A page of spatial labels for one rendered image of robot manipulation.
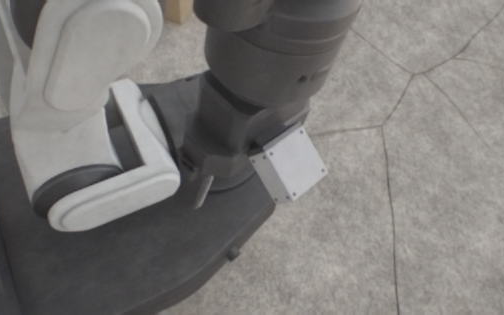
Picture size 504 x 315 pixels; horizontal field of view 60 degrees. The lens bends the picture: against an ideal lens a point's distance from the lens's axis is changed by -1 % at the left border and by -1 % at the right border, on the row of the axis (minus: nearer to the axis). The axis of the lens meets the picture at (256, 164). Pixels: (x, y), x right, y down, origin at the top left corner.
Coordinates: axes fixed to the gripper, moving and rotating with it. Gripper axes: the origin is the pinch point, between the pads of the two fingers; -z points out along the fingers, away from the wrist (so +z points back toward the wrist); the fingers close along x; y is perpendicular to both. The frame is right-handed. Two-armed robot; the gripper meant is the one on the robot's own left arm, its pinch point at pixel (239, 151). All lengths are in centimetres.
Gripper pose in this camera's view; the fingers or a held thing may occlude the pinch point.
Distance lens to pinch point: 39.5
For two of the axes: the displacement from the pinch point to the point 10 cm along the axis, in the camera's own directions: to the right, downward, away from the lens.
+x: -6.9, 4.9, -5.3
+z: 2.0, -5.7, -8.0
